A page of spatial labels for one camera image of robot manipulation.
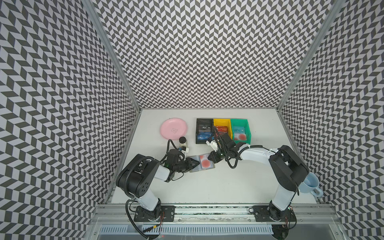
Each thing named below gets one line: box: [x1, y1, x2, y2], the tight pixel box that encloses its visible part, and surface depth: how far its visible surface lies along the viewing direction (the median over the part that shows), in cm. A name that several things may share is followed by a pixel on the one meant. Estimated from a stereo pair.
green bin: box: [230, 119, 252, 145], surface depth 102 cm
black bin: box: [195, 118, 214, 144], surface depth 105 cm
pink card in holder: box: [199, 154, 214, 170], surface depth 91 cm
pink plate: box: [160, 118, 189, 140], surface depth 108 cm
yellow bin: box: [213, 118, 233, 140], surface depth 104 cm
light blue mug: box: [298, 171, 324, 197], surface depth 79 cm
